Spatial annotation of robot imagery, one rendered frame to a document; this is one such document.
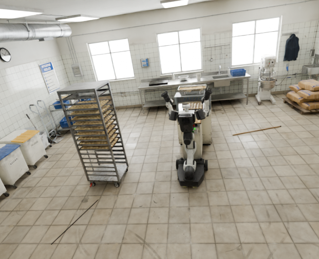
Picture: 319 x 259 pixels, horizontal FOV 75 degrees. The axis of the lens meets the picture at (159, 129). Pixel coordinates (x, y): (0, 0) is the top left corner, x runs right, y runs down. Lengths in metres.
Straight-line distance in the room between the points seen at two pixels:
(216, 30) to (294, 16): 2.19
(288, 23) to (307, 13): 0.52
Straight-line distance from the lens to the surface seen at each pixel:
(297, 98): 6.65
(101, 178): 4.07
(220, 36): 7.27
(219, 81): 6.72
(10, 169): 4.99
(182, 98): 4.39
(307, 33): 8.07
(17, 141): 5.32
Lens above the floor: 2.45
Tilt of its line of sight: 25 degrees down
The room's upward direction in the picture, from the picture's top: 8 degrees counter-clockwise
